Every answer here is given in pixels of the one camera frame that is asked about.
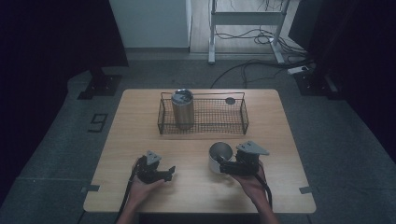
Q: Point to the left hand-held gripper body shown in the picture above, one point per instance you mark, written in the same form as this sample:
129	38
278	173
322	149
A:
149	169

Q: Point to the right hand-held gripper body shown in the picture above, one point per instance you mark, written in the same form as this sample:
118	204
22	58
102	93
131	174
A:
247	158

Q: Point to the white cup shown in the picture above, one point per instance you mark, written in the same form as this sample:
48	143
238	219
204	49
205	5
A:
218	155

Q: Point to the person's left hand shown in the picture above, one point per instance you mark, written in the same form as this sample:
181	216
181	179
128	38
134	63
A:
141	189

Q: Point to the person's right hand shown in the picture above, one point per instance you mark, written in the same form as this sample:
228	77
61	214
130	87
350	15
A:
249	185

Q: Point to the dark round tag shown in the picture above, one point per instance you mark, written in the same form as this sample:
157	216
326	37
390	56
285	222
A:
230	100

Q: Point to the grey tape strip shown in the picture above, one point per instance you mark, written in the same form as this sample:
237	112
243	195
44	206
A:
305	189
91	188

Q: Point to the stainless steel tumbler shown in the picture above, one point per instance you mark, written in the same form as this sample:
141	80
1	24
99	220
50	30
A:
182	109

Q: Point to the black stand base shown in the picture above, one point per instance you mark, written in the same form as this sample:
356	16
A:
100	85
314	82

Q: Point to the white power strip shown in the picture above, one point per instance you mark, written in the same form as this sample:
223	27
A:
298	69

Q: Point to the dark curtain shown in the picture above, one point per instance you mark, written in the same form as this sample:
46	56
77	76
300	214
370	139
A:
355	62
53	77

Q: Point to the white panel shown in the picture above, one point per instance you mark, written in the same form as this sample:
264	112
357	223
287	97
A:
152	23

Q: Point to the white metal desk frame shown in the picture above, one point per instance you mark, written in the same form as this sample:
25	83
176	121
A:
246	18

